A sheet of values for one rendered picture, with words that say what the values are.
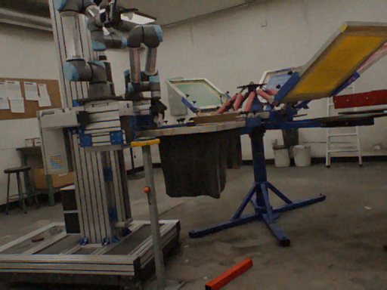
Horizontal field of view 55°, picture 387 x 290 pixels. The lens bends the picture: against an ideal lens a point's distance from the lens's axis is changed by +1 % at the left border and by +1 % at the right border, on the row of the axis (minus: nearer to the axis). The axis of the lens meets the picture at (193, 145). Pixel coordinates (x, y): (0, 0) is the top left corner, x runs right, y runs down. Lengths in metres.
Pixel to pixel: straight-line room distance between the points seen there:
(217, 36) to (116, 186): 5.30
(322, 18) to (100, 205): 5.27
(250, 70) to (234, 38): 0.69
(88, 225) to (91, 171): 0.40
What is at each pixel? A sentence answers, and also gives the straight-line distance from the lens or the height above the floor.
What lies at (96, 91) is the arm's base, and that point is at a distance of 2.45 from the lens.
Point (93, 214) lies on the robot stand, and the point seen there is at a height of 0.44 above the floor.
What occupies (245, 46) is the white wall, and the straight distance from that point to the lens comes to 7.31.
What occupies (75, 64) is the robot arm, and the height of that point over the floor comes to 1.46.
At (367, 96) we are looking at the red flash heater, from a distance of 2.57.
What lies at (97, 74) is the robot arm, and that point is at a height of 1.40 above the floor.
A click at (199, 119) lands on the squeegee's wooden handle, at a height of 1.04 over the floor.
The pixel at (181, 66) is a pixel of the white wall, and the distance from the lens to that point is 7.91.
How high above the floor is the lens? 1.07
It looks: 4 degrees down
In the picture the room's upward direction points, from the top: 6 degrees counter-clockwise
